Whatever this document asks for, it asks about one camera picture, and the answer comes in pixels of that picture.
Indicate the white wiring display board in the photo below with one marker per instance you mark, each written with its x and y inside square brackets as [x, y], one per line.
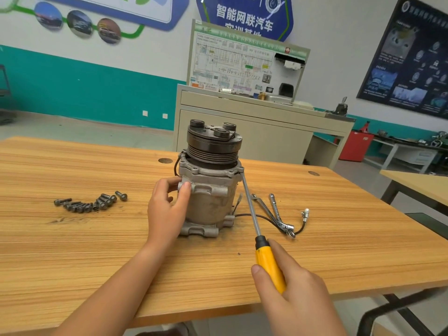
[227, 56]

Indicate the black bench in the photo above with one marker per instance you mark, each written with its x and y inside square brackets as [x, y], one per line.
[430, 224]

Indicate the red cabinet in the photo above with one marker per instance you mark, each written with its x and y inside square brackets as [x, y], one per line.
[357, 145]

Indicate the silver combination wrench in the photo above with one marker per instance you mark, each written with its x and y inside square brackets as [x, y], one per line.
[269, 214]

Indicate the silver L-shaped socket wrench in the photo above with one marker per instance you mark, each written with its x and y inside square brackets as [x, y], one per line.
[278, 213]

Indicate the small black device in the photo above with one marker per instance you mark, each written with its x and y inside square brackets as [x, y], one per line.
[341, 108]

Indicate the blue hexagon wall sign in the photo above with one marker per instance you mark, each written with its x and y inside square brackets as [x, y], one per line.
[241, 10]

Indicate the grey metal shelf cart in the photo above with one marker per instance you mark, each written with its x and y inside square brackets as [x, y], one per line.
[4, 94]

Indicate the blue rounded infographic panel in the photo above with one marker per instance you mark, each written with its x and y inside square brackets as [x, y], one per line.
[91, 4]

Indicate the round photo wall decal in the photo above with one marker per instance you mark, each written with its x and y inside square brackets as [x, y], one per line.
[79, 23]
[48, 16]
[109, 30]

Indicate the person's right hand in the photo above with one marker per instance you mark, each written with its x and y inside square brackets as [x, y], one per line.
[297, 297]

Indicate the person's left hand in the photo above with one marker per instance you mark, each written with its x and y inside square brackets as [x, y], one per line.
[164, 217]

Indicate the person's left forearm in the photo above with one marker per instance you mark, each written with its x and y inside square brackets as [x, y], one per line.
[105, 297]

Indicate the dark equipment pile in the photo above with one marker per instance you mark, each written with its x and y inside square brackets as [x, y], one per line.
[439, 141]

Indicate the grey metal compressor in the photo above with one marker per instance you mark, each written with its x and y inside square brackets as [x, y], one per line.
[210, 175]

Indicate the beige workbench cabinet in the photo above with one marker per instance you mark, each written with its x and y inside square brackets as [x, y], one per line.
[266, 119]

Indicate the wooden side table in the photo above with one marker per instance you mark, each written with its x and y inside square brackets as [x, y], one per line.
[420, 185]

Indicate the dark round table grommet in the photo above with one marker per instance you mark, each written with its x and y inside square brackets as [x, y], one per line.
[165, 161]
[313, 172]

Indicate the dark wall poster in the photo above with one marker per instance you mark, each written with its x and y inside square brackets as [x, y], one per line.
[406, 56]

